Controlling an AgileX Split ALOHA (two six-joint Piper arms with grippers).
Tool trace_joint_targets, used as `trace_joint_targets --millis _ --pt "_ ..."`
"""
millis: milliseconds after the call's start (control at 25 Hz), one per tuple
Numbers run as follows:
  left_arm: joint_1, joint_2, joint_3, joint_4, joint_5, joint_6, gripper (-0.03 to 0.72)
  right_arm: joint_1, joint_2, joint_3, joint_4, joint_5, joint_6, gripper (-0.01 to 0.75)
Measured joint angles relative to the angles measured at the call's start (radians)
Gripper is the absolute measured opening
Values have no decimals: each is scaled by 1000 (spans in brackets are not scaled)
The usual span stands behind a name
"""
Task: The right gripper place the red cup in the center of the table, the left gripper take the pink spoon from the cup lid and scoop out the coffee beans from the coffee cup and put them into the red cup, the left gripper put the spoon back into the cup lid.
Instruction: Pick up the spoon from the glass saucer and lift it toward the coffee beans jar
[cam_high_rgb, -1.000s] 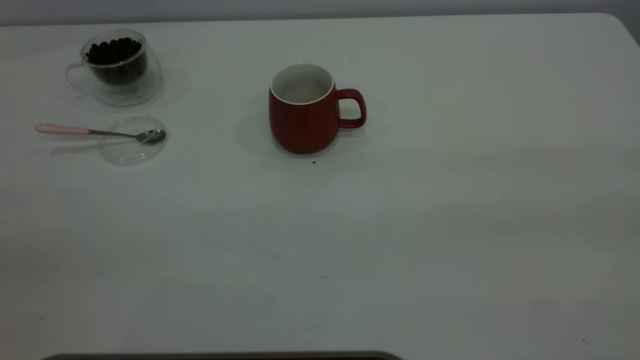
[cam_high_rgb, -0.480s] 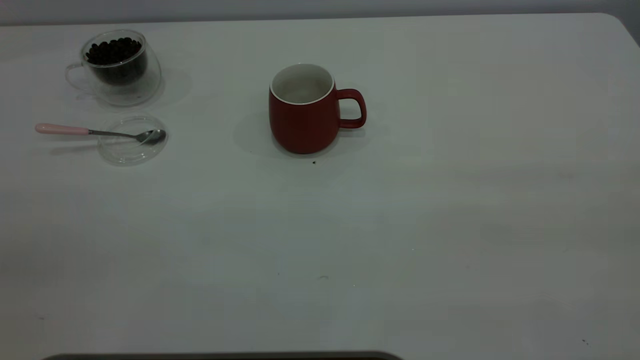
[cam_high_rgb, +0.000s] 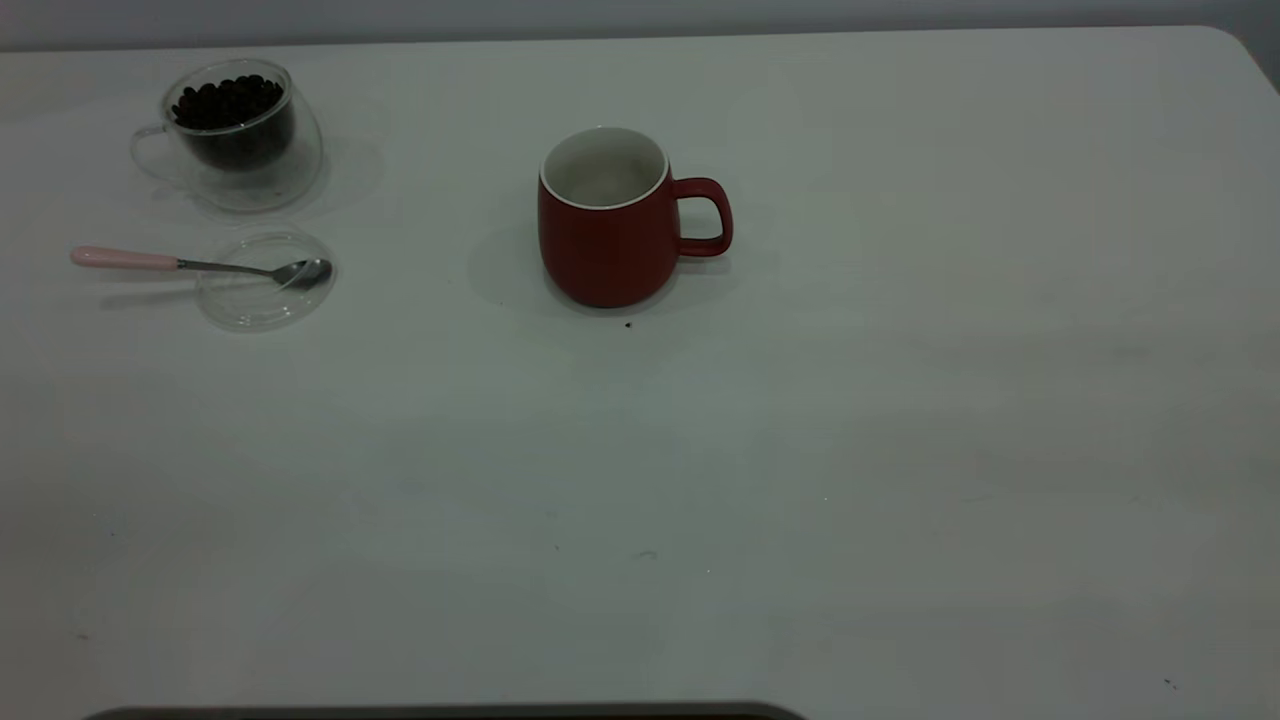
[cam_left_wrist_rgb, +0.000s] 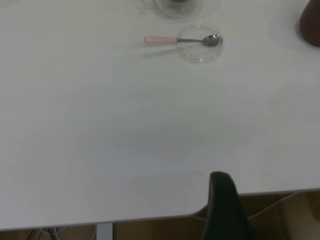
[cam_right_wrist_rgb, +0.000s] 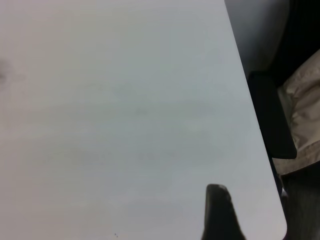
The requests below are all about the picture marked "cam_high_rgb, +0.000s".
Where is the red ceramic mug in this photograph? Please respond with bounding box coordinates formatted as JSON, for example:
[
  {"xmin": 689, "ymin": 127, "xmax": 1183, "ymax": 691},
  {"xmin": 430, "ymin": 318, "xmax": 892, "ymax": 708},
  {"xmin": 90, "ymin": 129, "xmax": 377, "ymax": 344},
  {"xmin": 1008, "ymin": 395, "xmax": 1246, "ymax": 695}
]
[{"xmin": 537, "ymin": 125, "xmax": 734, "ymax": 310}]

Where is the pink-handled metal spoon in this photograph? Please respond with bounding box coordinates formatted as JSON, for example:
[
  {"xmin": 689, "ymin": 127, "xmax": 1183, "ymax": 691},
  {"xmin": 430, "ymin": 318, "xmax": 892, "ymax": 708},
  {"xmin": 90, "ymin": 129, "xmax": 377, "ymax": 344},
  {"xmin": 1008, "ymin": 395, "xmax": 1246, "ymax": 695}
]
[{"xmin": 70, "ymin": 246, "xmax": 333, "ymax": 292}]

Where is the pile of coffee beans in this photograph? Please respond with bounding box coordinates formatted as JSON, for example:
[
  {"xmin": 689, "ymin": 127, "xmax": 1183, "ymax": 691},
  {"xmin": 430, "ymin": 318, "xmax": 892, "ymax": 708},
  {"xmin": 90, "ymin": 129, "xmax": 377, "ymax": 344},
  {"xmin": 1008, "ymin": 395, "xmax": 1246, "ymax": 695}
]
[{"xmin": 172, "ymin": 74, "xmax": 296, "ymax": 171}]

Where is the clear glass saucer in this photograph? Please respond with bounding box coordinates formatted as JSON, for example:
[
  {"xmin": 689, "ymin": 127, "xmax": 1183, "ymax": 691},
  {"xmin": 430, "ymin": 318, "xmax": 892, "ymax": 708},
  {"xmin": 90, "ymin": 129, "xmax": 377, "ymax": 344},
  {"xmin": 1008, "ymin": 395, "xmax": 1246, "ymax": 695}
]
[{"xmin": 195, "ymin": 230, "xmax": 338, "ymax": 333}]

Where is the clear double-wall glass cup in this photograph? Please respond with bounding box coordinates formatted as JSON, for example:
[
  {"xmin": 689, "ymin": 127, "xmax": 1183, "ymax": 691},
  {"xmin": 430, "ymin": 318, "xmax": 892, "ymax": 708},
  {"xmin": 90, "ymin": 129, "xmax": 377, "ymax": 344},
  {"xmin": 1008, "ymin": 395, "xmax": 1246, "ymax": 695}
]
[{"xmin": 130, "ymin": 57, "xmax": 324, "ymax": 213}]

